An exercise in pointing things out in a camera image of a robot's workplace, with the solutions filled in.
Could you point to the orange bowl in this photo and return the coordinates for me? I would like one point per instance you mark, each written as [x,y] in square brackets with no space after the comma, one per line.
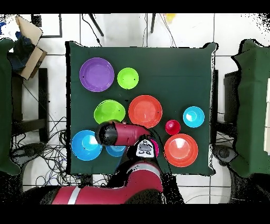
[145,111]
[181,150]

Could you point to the large green bowl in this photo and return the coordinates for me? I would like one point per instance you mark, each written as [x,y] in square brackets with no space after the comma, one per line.
[108,111]

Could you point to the small green bowl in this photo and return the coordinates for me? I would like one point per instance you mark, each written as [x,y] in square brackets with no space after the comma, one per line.
[127,78]

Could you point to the purple bowl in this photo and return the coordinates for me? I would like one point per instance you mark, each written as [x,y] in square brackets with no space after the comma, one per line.
[96,74]

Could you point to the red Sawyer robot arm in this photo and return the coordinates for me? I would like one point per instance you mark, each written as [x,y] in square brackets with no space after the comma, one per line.
[130,133]

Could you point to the red cup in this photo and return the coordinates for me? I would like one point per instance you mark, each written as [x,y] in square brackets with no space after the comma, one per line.
[172,127]

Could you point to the pink bowl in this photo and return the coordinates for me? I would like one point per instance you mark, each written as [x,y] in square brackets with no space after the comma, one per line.
[156,148]

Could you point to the translucent blue straight-sided bowl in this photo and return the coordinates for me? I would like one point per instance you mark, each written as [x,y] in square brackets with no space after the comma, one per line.
[115,151]

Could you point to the dark green tablecloth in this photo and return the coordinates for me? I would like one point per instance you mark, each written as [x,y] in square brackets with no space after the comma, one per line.
[179,74]

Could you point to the small blue ribbed bowl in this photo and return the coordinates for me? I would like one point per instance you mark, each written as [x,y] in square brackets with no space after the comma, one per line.
[193,116]

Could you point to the large blue bowl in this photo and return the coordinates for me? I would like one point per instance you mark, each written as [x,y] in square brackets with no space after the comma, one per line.
[84,148]

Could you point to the black tripod leg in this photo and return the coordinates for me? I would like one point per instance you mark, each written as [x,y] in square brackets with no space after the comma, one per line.
[96,25]
[153,23]

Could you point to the black stand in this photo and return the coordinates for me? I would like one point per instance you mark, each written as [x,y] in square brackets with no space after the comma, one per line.
[43,95]

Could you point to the yellow object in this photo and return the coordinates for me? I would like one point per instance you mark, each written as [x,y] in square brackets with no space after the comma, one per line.
[169,17]

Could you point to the cardboard box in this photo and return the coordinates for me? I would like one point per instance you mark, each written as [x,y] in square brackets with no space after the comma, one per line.
[31,63]

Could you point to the green cloth side table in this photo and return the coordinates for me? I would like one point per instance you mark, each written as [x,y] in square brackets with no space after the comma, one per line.
[5,105]
[253,105]

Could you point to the dark blue cloth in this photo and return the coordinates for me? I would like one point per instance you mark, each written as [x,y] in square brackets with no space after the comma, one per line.
[21,52]

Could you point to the black metal frame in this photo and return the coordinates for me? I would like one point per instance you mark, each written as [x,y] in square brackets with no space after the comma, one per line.
[60,25]

